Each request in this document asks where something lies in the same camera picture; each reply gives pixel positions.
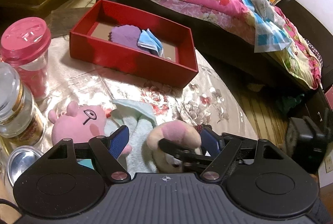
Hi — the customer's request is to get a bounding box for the beige pink plush toy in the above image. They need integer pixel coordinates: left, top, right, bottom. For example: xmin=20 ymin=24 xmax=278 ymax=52
xmin=146 ymin=120 xmax=201 ymax=173

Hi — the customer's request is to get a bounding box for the dark wooden bed frame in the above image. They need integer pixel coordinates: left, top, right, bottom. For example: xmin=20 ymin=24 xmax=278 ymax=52
xmin=110 ymin=0 xmax=332 ymax=123

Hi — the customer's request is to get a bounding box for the black bag on floor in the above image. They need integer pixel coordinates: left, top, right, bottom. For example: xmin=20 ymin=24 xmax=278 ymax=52
xmin=285 ymin=108 xmax=332 ymax=174

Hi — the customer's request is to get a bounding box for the purple felt cloth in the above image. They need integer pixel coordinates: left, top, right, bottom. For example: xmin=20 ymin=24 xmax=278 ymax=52
xmin=109 ymin=25 xmax=150 ymax=54

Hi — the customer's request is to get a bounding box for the round metal tin lid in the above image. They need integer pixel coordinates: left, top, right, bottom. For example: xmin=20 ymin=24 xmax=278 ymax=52
xmin=6 ymin=146 xmax=43 ymax=187

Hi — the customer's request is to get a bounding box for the blue face mask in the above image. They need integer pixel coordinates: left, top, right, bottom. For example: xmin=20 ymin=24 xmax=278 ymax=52
xmin=137 ymin=29 xmax=164 ymax=57

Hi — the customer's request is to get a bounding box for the pink pig plush toy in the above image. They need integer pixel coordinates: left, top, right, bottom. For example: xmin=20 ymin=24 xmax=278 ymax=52
xmin=48 ymin=100 xmax=133 ymax=155

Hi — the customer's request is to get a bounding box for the white green towel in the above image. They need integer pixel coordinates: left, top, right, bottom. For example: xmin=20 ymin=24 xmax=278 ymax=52
xmin=104 ymin=99 xmax=158 ymax=177

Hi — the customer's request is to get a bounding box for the pink lid plastic jar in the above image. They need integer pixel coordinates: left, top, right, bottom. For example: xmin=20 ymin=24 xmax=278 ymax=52
xmin=1 ymin=17 xmax=51 ymax=99

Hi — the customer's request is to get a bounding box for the red rectangular storage box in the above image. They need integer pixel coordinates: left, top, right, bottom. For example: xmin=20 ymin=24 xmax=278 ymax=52
xmin=70 ymin=0 xmax=199 ymax=89

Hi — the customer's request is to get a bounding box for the blue checkered cloth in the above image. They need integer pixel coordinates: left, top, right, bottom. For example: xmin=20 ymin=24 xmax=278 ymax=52
xmin=242 ymin=0 xmax=292 ymax=53

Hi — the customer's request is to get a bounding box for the clear glass jar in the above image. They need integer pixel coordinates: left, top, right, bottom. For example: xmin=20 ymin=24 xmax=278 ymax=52
xmin=0 ymin=62 xmax=45 ymax=146

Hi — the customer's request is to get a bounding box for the floral beige table cloth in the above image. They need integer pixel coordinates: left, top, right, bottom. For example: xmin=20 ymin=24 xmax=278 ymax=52
xmin=0 ymin=34 xmax=259 ymax=204

